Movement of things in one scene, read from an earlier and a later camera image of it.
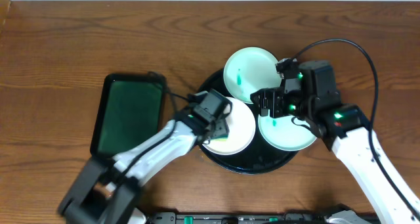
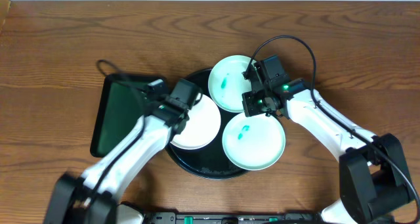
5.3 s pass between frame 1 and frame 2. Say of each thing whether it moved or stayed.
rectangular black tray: stayed
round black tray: moved
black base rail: stayed
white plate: moved
